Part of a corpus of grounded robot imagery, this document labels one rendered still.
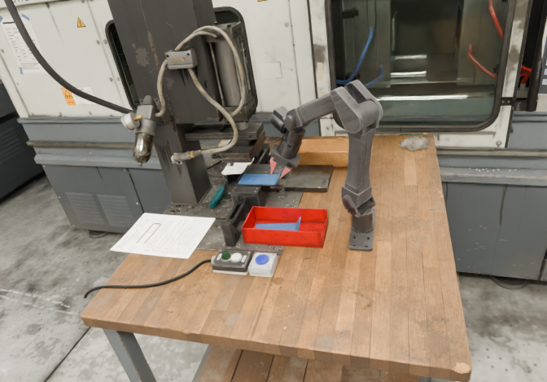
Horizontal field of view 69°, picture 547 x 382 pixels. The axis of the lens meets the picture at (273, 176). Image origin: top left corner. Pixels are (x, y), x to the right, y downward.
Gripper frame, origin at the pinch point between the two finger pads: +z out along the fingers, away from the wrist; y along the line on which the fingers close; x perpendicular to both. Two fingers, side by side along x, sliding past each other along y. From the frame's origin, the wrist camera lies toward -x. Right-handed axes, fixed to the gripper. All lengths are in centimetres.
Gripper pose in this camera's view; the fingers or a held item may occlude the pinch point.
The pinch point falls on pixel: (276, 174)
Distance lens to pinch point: 139.3
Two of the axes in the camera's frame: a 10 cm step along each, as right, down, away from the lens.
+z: -3.5, 7.5, 5.6
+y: -9.0, -4.3, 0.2
